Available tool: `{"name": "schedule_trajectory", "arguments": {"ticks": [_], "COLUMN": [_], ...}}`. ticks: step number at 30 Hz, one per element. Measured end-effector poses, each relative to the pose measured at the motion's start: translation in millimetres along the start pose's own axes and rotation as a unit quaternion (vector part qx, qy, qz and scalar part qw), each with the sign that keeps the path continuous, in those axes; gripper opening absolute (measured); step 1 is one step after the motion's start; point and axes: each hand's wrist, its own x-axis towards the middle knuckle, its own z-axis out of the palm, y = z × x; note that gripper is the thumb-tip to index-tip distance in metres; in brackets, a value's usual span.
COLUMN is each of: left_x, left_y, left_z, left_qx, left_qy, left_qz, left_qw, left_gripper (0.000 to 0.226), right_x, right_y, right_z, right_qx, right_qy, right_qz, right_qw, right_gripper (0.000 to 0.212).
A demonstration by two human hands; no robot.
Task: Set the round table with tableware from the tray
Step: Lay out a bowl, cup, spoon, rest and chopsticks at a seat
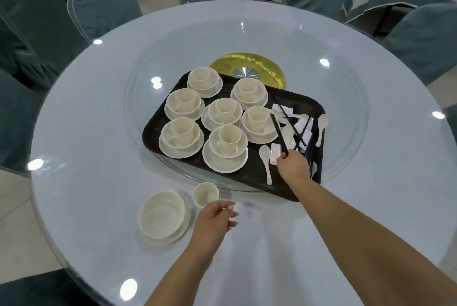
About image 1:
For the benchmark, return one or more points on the cluster of cream bowls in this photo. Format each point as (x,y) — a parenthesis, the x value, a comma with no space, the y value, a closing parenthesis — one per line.
(214,139)

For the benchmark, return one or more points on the dark brown serving tray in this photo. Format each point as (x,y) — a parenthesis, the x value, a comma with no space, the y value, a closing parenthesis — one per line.
(246,177)

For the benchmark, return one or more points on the cluster of cream teacups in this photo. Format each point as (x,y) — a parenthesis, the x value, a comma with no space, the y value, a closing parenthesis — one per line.
(223,111)

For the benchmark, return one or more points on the person's left forearm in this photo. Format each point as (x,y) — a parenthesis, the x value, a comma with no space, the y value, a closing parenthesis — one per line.
(178,277)

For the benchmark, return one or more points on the silver turntable hub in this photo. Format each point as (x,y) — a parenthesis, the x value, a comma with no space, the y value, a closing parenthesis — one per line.
(247,71)

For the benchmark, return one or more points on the person's right hand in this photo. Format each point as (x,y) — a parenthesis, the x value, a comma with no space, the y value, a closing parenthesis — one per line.
(295,168)

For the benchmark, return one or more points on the cream ceramic saucer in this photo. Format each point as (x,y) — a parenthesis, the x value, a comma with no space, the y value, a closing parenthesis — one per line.
(185,222)

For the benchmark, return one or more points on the cluster of cream saucers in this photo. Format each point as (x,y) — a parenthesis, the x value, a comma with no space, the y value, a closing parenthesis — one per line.
(225,164)

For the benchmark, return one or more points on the gold turntable base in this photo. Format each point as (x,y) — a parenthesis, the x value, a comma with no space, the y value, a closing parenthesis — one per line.
(271,70)

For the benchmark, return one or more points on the cream ceramic bowl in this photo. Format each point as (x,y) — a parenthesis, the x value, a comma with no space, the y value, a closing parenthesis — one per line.
(162,213)

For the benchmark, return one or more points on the cream ceramic teacup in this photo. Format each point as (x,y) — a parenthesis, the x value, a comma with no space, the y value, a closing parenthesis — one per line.
(206,194)

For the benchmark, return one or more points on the person's left fingers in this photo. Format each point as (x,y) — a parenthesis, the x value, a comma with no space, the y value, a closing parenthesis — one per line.
(228,214)

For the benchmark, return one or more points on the person's right forearm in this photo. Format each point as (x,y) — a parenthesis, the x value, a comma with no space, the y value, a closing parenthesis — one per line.
(364,241)

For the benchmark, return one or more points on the white ceramic spoon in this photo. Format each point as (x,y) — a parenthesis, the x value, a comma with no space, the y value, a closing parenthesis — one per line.
(265,157)
(314,168)
(287,135)
(322,122)

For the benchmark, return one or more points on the white chopstick rest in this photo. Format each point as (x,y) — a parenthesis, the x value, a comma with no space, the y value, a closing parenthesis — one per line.
(304,126)
(276,154)
(282,109)

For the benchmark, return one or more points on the glass lazy susan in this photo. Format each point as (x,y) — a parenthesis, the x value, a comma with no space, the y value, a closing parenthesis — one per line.
(342,102)

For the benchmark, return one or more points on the person's left hand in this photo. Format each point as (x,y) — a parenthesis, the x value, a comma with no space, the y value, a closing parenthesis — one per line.
(209,225)

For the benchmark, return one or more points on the bundle of black chopsticks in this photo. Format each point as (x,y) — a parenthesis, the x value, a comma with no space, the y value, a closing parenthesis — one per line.
(310,145)

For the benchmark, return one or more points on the person's right fingers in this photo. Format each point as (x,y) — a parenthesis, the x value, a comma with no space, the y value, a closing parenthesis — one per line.
(284,161)

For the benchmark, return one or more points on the black chopstick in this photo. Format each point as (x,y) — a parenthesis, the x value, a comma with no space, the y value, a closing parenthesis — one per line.
(278,133)

